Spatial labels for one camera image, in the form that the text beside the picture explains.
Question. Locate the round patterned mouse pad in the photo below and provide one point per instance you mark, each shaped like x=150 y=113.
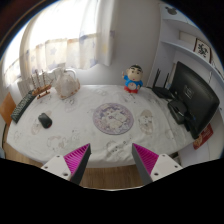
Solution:
x=113 y=119

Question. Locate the black keyboard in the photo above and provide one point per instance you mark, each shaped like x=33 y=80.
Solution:
x=22 y=106

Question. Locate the white star curtain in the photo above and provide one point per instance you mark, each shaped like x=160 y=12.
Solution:
x=72 y=33

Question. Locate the black computer monitor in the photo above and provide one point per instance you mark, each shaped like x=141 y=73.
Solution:
x=195 y=103

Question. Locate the black wifi router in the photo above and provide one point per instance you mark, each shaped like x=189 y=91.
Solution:
x=161 y=92

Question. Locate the black computer mouse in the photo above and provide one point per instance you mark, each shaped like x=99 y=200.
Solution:
x=45 y=120

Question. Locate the framed calligraphy picture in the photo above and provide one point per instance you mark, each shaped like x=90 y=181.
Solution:
x=203 y=50

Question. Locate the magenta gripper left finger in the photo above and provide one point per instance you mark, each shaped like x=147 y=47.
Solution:
x=70 y=167

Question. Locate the cartoon boy figurine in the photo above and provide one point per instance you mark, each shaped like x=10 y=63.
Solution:
x=133 y=79

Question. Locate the wooden model sailing ship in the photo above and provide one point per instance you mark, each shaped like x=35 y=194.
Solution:
x=41 y=88

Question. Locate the white wall shelf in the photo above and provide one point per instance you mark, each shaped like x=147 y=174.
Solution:
x=176 y=43

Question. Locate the white patterned tablecloth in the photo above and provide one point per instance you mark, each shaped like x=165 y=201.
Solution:
x=72 y=127

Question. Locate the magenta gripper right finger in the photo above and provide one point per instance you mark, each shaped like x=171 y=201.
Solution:
x=152 y=166

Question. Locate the wooden chair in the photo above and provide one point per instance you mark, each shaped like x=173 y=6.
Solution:
x=6 y=108

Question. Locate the red booklet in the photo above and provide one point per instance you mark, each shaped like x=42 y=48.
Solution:
x=203 y=137

